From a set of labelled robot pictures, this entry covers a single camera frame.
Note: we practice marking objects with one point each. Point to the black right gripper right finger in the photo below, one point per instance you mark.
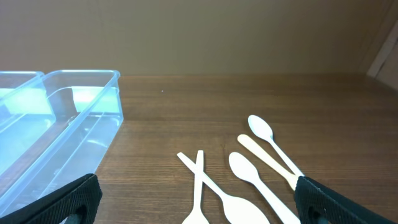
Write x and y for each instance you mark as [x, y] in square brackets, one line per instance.
[316, 203]

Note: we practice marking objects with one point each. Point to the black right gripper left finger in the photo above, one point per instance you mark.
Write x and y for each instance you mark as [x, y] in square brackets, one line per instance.
[76, 202]

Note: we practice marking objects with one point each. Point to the yellow plastic spoon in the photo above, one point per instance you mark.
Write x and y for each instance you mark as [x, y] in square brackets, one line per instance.
[258, 151]

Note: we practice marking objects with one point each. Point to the white spoon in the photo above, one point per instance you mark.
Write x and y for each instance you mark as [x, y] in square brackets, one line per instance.
[262, 130]
[245, 170]

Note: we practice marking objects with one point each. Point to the white spoon crossed large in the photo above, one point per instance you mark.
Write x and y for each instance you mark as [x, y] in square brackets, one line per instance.
[237, 210]

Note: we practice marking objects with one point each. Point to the white spoon crossed small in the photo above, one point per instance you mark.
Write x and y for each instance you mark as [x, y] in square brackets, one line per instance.
[196, 216]

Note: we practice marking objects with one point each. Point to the clear right plastic container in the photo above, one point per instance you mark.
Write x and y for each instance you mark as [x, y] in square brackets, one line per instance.
[88, 114]

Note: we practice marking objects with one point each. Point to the clear plastic container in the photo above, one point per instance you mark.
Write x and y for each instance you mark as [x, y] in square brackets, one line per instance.
[26, 113]
[88, 114]

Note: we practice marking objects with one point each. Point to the clear left plastic container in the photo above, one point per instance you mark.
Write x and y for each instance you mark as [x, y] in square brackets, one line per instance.
[26, 113]

